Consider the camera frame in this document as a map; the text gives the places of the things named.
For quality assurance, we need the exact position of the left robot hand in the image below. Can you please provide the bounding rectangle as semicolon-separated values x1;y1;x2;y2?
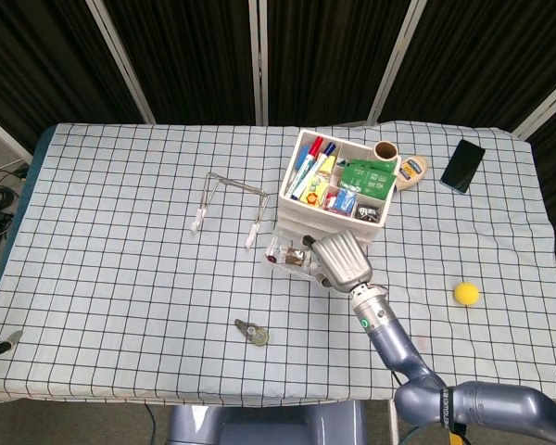
0;261;24;362

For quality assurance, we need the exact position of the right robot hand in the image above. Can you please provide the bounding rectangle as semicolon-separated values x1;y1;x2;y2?
302;230;373;294

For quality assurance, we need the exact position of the clear drawer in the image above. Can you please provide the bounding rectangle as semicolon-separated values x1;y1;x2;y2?
277;211;379;237
264;226;335;282

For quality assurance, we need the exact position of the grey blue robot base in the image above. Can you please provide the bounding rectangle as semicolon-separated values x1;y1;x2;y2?
166;400;367;445

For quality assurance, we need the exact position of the clear top drawer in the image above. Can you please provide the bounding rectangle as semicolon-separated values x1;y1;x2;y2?
277;211;379;237

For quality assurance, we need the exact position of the red packet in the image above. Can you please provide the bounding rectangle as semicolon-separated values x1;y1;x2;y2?
323;194;353;214

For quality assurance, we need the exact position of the blue white packet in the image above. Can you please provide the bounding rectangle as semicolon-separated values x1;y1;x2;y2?
331;187;358;212

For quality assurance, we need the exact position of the yellow cartoon packet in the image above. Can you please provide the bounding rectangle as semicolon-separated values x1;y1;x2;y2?
303;178;330;208

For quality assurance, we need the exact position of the green tea packet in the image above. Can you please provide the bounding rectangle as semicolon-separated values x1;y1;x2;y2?
340;158;398;198

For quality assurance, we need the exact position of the grey correction tape dispenser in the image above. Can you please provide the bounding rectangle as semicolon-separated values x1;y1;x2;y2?
234;318;271;348

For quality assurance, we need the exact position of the blue cap whiteboard marker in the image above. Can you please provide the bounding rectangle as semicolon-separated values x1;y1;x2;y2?
297;142;337;201

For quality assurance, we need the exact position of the brown cardboard tape roll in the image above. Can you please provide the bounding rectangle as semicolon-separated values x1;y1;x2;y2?
373;140;399;162

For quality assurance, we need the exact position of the red cap whiteboard marker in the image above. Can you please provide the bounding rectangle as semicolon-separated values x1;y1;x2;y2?
289;136;326;198

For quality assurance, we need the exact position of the yellow foam ball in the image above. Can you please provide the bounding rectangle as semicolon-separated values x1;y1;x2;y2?
453;281;481;307

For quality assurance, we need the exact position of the checked light blue tablecloth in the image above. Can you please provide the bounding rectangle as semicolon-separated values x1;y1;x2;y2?
0;121;556;409

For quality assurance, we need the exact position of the black smartphone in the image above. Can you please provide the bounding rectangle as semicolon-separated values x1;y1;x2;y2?
439;139;487;195

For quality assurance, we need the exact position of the white metal table leg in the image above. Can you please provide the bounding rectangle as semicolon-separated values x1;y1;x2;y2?
387;399;400;445

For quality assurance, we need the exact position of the white drawer organizer with supplies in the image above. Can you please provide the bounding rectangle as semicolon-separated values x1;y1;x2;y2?
276;128;398;246

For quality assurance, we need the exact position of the metal wire stand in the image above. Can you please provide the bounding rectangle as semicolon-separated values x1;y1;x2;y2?
189;172;271;250

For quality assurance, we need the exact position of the green floor cable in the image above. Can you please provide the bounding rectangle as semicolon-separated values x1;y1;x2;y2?
399;425;428;445

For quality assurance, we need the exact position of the black folding screen white frame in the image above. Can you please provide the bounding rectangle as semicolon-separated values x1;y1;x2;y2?
0;0;556;154

